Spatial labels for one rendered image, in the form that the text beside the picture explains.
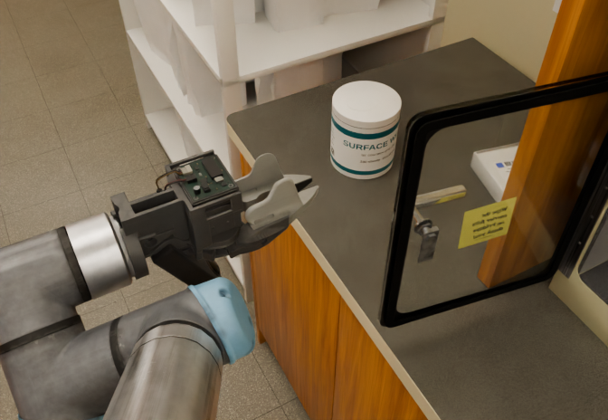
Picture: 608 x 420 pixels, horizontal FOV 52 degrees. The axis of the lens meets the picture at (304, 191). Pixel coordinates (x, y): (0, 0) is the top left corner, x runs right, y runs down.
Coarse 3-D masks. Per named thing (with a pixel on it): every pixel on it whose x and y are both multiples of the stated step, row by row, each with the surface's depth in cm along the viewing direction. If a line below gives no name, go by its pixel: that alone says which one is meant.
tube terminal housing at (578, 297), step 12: (600, 216) 89; (588, 240) 93; (576, 264) 97; (564, 276) 100; (576, 276) 98; (552, 288) 104; (564, 288) 101; (576, 288) 99; (588, 288) 96; (564, 300) 102; (576, 300) 100; (588, 300) 97; (600, 300) 95; (576, 312) 101; (588, 312) 98; (600, 312) 96; (588, 324) 99; (600, 324) 97; (600, 336) 97
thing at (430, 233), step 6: (420, 228) 79; (426, 228) 79; (432, 228) 78; (438, 228) 78; (420, 234) 80; (426, 234) 78; (432, 234) 78; (426, 240) 78; (432, 240) 78; (426, 246) 79; (432, 246) 80; (420, 252) 80; (426, 252) 80; (432, 252) 81; (420, 258) 81; (426, 258) 81
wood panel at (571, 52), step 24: (576, 0) 69; (600, 0) 70; (576, 24) 70; (600, 24) 73; (552, 48) 75; (576, 48) 73; (600, 48) 76; (552, 72) 76; (576, 72) 77; (600, 72) 79
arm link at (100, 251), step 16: (80, 224) 58; (96, 224) 58; (112, 224) 58; (80, 240) 56; (96, 240) 57; (112, 240) 57; (80, 256) 56; (96, 256) 56; (112, 256) 57; (128, 256) 58; (96, 272) 56; (112, 272) 57; (128, 272) 58; (96, 288) 57; (112, 288) 58
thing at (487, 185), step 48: (432, 144) 69; (480, 144) 72; (528, 144) 74; (576, 144) 78; (432, 192) 75; (480, 192) 78; (528, 192) 81; (576, 192) 85; (480, 240) 86; (528, 240) 90; (384, 288) 86; (432, 288) 90; (480, 288) 95
